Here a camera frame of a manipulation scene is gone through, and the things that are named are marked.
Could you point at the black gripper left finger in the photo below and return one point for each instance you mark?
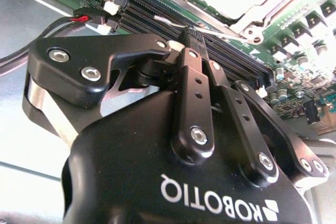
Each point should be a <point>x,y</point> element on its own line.
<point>78,58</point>

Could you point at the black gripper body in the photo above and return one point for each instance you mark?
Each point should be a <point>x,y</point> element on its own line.
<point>131,176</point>

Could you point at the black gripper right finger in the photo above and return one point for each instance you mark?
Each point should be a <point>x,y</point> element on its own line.
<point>244,127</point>

